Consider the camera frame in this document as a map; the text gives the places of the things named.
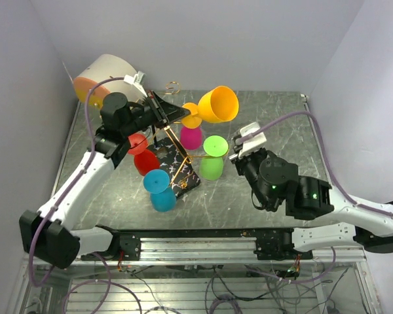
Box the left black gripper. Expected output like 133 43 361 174
122 90 191 137

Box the green plastic wine glass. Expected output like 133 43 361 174
199 135 229 181

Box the gold wire wine glass rack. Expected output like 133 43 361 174
130 80 201 199

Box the blue plastic wine glass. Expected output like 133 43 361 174
143 169 176 213

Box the round beige drawer cabinet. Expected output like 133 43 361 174
73 54 143 110

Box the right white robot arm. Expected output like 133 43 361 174
229 145 393 259

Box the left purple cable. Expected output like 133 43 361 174
28 77 143 314

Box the magenta plastic wine glass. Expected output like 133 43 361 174
180 126 202 150

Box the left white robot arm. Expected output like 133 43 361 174
19 92 191 269

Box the orange plastic wine glass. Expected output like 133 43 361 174
181 86 240 129

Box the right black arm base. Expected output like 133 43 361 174
253 233 313 261

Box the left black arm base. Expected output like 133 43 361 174
78 226 141 261

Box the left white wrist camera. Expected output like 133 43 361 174
123 71 147 99

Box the red plastic wine glass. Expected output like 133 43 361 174
128 133 160 176

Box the aluminium rail frame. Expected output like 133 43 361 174
15 238 381 313

